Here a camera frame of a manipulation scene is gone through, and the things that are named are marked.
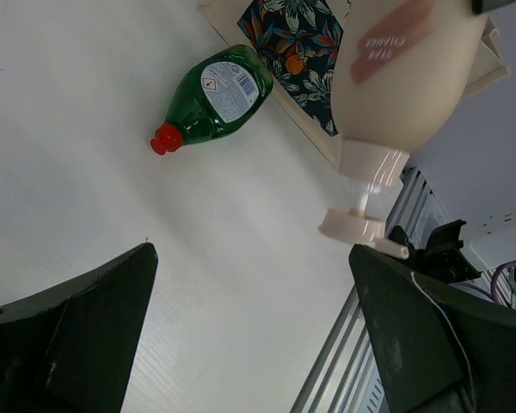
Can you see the beige cream bottle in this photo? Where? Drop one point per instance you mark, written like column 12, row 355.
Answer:
column 401, row 70

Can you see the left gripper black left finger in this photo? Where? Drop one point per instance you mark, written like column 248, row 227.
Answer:
column 71, row 347

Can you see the beige canvas tote bag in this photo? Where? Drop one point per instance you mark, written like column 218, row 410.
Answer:
column 299, row 42

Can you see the green dish soap bottle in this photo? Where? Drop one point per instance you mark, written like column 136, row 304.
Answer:
column 214, row 99

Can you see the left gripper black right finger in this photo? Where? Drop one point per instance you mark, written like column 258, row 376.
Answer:
column 437, row 349

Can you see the aluminium mounting rail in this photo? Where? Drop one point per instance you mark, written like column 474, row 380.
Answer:
column 344, row 376

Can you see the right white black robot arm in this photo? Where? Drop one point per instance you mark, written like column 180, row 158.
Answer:
column 459, row 251

